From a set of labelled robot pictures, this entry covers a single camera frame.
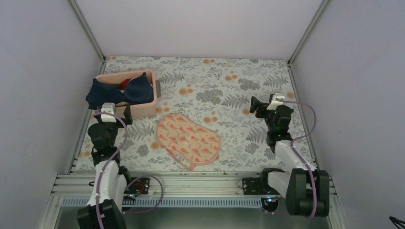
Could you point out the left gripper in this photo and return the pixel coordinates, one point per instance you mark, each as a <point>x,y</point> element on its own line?
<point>127,115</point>

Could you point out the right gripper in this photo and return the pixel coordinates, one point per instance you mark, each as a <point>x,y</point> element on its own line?
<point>254,107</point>

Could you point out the navy blue bra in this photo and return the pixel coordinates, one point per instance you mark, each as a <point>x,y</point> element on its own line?
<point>137,91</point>

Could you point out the floral mesh laundry bag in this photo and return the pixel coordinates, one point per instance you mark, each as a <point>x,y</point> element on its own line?
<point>187,142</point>

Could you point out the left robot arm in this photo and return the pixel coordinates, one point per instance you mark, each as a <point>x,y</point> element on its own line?
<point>104,208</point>

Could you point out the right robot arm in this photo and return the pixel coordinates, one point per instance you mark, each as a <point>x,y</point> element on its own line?
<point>305,188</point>

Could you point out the red garment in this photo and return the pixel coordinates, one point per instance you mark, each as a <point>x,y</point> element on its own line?
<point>123,84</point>

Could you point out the floral tablecloth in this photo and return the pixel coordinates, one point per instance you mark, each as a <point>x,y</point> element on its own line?
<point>214,93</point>

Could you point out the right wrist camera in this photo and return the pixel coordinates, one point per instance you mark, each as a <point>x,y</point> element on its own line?
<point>275,100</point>

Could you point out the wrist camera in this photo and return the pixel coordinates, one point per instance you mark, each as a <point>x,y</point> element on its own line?
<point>275,100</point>
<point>106,113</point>

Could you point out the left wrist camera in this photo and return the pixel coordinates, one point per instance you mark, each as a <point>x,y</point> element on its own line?
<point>106,113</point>

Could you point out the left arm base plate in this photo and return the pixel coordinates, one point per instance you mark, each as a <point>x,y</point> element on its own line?
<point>139,187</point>

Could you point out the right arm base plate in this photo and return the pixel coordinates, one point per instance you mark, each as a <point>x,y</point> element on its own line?
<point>253,186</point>

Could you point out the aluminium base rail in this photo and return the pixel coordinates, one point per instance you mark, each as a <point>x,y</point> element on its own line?
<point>199,190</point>

